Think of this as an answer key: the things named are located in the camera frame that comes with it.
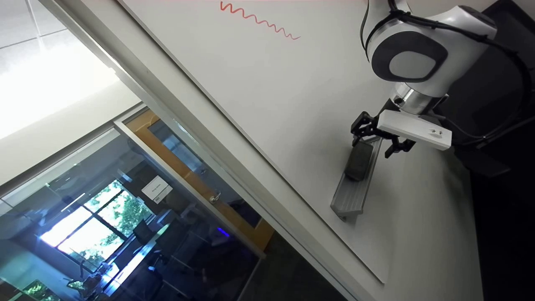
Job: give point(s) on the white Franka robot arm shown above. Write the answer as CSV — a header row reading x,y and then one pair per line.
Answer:
x,y
428,34

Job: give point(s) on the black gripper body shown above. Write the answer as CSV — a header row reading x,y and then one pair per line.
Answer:
x,y
382,135

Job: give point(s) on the black felt whiteboard duster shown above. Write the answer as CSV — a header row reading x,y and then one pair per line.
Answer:
x,y
360,162

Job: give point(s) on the wooden door with glass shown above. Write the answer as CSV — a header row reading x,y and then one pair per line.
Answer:
x,y
194,177

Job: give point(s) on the bright office window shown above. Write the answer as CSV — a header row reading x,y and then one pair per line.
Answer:
x,y
94,223

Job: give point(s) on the white paper sign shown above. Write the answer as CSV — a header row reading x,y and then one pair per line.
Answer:
x,y
156,190

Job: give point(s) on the large white whiteboard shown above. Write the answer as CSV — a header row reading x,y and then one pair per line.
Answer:
x,y
278,111

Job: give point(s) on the grey aluminium whiteboard tray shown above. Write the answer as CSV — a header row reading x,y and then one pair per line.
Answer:
x,y
351,195

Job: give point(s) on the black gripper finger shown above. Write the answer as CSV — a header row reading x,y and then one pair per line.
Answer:
x,y
398,148
361,128

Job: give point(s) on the red squiggle marker line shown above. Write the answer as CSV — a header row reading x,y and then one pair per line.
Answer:
x,y
258,21

